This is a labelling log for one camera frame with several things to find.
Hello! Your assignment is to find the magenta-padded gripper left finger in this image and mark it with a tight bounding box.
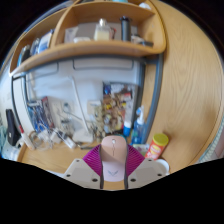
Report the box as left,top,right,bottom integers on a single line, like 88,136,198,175
61,143,103,190

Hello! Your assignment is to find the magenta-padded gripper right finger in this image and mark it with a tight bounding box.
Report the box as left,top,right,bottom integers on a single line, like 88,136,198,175
125,143,168,190

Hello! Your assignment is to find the pink computer mouse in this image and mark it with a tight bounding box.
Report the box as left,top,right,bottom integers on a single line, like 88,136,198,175
99,134,128,183

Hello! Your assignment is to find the pale green packet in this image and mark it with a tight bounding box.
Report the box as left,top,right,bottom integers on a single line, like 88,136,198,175
132,143,150,158

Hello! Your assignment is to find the red chips can yellow lid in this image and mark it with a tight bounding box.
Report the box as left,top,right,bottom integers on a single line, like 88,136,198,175
144,133,170,161

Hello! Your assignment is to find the white desk lamp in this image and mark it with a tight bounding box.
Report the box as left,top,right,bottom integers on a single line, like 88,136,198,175
33,75,96,144

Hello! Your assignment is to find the blue spray bottle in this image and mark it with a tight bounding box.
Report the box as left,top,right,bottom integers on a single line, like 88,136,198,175
130,105,146,146

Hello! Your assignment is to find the blue tube white cap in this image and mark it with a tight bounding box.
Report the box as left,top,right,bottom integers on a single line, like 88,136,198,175
122,120,132,138

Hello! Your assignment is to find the tan robot model figure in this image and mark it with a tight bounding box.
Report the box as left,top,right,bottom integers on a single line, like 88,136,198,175
93,104,108,136

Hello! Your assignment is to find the blue model kit box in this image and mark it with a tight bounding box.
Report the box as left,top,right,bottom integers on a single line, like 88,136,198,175
26,97,54,133

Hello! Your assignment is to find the striped cloth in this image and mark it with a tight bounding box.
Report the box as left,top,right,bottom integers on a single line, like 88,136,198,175
199,124,224,163

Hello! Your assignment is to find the black bag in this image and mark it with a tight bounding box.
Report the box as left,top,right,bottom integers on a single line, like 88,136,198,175
4,108,22,147

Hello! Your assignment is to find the colourful model kit box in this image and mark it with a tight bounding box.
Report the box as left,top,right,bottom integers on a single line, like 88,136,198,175
101,81,138,135

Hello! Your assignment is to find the wooden shelf unit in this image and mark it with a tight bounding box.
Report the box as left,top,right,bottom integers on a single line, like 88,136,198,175
9,0,167,77

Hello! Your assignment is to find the grey metal frame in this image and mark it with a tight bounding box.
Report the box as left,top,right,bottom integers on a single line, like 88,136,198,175
10,54,164,136

